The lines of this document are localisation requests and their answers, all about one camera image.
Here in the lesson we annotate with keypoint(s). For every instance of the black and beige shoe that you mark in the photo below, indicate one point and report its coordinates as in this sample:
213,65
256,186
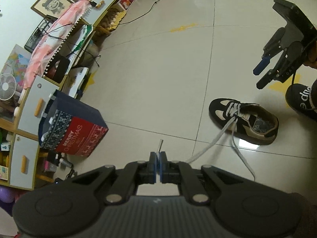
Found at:
218,106

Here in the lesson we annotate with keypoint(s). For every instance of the purple balloon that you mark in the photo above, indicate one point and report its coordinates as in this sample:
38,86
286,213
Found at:
6,198

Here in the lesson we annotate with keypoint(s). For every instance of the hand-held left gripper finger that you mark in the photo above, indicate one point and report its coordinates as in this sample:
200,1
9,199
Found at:
156,168
162,168

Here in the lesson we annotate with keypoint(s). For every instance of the framed cartoon picture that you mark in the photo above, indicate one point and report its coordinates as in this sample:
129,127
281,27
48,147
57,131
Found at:
53,2

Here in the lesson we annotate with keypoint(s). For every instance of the wooden cabinet with white drawers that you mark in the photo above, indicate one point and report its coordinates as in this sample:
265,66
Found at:
29,99

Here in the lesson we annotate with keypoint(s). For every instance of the black slipper with white print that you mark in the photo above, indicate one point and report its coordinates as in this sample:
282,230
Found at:
302,101

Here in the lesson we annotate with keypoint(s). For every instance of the framed red picture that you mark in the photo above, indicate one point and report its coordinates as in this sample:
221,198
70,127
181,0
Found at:
126,0

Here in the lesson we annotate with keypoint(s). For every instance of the person's right hand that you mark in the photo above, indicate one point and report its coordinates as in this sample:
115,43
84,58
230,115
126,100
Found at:
312,57

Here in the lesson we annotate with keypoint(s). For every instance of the grey white shoelace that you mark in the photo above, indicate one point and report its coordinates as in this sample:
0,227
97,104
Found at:
221,132

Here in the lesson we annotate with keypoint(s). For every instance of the colourful map poster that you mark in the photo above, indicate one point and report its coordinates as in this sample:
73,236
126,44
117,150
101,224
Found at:
14,62

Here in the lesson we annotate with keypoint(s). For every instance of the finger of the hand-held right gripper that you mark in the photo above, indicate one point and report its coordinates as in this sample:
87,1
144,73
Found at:
262,64
277,73

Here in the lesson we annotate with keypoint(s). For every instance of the yellow star floor sticker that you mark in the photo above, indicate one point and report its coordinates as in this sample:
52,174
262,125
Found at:
277,86

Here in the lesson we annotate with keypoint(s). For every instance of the pink patterned cloth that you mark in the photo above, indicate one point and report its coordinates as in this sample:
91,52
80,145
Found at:
49,44

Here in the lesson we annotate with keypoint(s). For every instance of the white and green board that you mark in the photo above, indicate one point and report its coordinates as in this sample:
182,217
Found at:
81,39

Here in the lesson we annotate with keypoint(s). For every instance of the Merry Christmas gift bag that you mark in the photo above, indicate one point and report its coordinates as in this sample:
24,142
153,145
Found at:
74,129

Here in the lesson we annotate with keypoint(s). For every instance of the white fan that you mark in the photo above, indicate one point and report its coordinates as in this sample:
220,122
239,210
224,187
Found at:
7,85

